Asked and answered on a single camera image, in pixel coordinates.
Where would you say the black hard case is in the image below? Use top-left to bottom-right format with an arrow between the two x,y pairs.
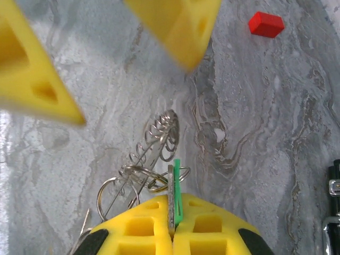
321,158 -> 340,255

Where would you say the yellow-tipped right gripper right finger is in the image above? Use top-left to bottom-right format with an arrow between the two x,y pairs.
172,192 -> 275,255

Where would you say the silver keyring chain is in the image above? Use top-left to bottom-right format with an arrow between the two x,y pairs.
76,109 -> 191,241

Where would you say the red block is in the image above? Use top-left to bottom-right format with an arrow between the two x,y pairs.
248,11 -> 285,38

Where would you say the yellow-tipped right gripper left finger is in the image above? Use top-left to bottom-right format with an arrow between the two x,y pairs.
69,193 -> 174,255

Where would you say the key with green cover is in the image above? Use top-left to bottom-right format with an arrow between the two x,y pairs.
167,158 -> 184,230

